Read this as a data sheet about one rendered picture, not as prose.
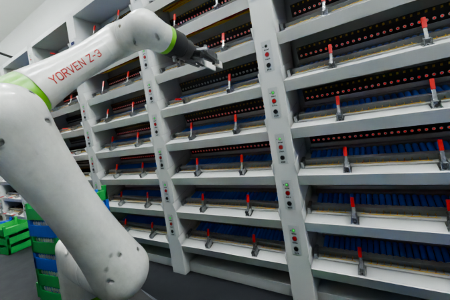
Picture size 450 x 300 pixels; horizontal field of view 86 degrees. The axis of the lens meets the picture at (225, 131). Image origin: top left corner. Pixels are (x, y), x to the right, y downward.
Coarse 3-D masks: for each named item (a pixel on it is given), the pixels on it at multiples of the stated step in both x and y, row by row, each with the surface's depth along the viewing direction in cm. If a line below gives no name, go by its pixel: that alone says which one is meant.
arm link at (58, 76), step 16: (96, 32) 71; (112, 32) 71; (80, 48) 65; (96, 48) 67; (112, 48) 71; (32, 64) 57; (48, 64) 58; (64, 64) 60; (80, 64) 63; (96, 64) 67; (32, 80) 54; (48, 80) 56; (64, 80) 59; (80, 80) 64; (48, 96) 56; (64, 96) 61
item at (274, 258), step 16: (192, 224) 142; (208, 224) 139; (224, 224) 134; (240, 224) 129; (192, 240) 133; (208, 240) 125; (224, 240) 125; (240, 240) 120; (256, 240) 115; (272, 240) 112; (224, 256) 119; (240, 256) 113; (256, 256) 109; (272, 256) 107
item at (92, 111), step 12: (72, 24) 168; (84, 24) 174; (96, 24) 182; (72, 36) 170; (84, 36) 173; (84, 84) 169; (96, 84) 176; (96, 108) 174; (108, 108) 182; (84, 132) 173; (96, 132) 172; (108, 132) 180; (96, 144) 171; (96, 168) 170; (96, 180) 171; (108, 192) 174
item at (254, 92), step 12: (216, 84) 131; (168, 96) 138; (216, 96) 111; (228, 96) 108; (240, 96) 106; (252, 96) 103; (168, 108) 128; (180, 108) 124; (192, 108) 121; (204, 108) 117
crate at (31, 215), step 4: (104, 188) 134; (96, 192) 130; (100, 192) 132; (104, 192) 134; (100, 196) 132; (104, 196) 134; (28, 204) 116; (28, 208) 116; (32, 208) 118; (28, 212) 115; (32, 212) 114; (36, 212) 113; (28, 216) 115; (32, 216) 114; (36, 216) 113; (40, 216) 112
